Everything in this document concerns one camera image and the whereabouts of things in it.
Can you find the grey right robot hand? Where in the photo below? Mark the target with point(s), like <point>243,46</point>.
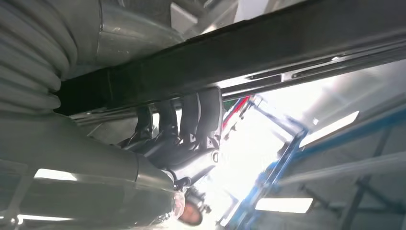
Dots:
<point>79,152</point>

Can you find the blue metal shelf rack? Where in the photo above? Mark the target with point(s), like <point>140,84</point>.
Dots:
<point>272,177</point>

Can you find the person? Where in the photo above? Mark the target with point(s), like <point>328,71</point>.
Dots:
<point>192,211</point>

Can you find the ceiling light panel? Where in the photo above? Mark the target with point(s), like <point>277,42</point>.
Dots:
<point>330,128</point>
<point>284,205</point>

